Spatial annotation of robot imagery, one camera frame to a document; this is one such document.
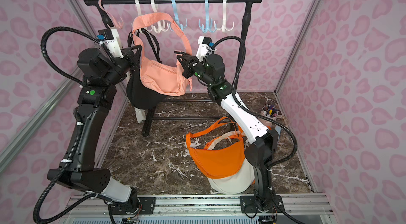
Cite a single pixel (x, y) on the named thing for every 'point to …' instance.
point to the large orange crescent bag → (253, 182)
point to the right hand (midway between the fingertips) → (178, 57)
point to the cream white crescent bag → (239, 184)
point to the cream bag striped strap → (139, 111)
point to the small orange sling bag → (225, 163)
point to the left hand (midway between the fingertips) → (142, 44)
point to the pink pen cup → (269, 111)
